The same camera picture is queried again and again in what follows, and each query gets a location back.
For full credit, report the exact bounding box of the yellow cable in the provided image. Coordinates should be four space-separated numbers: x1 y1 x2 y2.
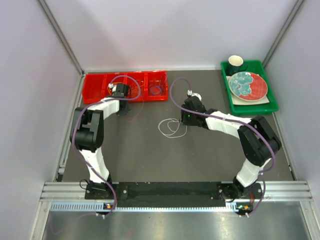
106 81 125 97

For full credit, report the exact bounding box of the pink cable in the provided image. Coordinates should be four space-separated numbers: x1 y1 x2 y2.
124 96 146 123

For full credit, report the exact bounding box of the blue cable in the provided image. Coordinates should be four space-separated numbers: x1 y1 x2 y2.
147 72 168 96

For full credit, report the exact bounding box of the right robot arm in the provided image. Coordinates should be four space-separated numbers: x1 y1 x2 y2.
180 90 282 200

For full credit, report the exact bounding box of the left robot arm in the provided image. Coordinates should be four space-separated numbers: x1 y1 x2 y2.
69 83 131 200

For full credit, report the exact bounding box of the red compartment bin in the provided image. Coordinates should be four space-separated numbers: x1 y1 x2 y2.
82 70 169 104

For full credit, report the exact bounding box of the white square plate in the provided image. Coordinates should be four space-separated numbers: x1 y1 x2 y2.
226 73 271 106

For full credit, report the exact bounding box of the blue and red plate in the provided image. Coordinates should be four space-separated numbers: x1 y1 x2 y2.
228 71 269 103

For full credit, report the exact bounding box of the dark green mug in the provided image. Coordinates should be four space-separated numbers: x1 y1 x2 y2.
225 55 248 76

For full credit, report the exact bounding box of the green plastic tray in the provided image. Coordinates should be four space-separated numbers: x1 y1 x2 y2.
220 60 279 116

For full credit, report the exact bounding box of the white cable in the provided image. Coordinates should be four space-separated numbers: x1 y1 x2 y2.
157 117 188 139

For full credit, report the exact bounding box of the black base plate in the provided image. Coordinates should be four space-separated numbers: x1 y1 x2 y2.
85 181 263 201

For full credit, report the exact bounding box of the grey cable duct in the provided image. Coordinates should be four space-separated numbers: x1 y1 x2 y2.
50 201 252 213

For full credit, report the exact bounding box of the aluminium frame rail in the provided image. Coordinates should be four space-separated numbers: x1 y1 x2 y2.
30 181 320 240

